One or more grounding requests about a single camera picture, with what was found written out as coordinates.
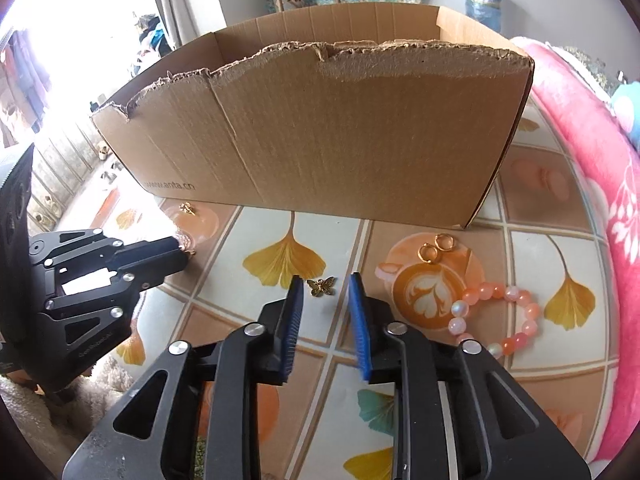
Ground pink orange bead bracelet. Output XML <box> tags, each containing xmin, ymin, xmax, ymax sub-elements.
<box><xmin>447</xmin><ymin>280</ymin><xmax>542</xmax><ymax>361</ymax></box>

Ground pile of clothes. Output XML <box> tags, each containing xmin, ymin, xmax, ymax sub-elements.
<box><xmin>131</xmin><ymin>14</ymin><xmax>172</xmax><ymax>77</ymax></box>

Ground gold hoop earring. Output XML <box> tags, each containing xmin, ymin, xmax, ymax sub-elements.
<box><xmin>434</xmin><ymin>233</ymin><xmax>458</xmax><ymax>252</ymax></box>
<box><xmin>416</xmin><ymin>243</ymin><xmax>442</xmax><ymax>264</ymax></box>

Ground small gold stud earring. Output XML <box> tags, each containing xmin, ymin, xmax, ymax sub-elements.
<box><xmin>179</xmin><ymin>202</ymin><xmax>198</xmax><ymax>216</ymax></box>

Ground pink floral blanket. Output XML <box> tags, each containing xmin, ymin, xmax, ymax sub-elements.
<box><xmin>512</xmin><ymin>36</ymin><xmax>639</xmax><ymax>460</ymax></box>

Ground metal balcony railing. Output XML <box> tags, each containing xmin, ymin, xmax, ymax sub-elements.
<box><xmin>27</xmin><ymin>117</ymin><xmax>124</xmax><ymax>235</ymax></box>

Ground grey curtain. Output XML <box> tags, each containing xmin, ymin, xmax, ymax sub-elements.
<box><xmin>144</xmin><ymin>0</ymin><xmax>228</xmax><ymax>50</ymax></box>

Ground blue plush pillow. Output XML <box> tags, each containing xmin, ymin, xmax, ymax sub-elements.
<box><xmin>611</xmin><ymin>81</ymin><xmax>640</xmax><ymax>152</ymax></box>

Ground hanging dark clothes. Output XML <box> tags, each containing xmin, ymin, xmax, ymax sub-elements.
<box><xmin>1</xmin><ymin>29</ymin><xmax>50</xmax><ymax>148</ymax></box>

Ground brown cardboard box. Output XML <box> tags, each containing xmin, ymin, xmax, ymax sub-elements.
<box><xmin>92</xmin><ymin>2</ymin><xmax>535</xmax><ymax>229</ymax></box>

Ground gold rhinestone hair clip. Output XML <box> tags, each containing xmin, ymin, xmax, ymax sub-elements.
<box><xmin>175</xmin><ymin>231</ymin><xmax>196</xmax><ymax>257</ymax></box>

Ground blue water jug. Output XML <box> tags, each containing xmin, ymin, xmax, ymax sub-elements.
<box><xmin>465</xmin><ymin>0</ymin><xmax>502</xmax><ymax>32</ymax></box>

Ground patterned plastic tablecloth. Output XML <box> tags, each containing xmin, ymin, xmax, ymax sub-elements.
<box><xmin>64</xmin><ymin>103</ymin><xmax>620</xmax><ymax>479</ymax></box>

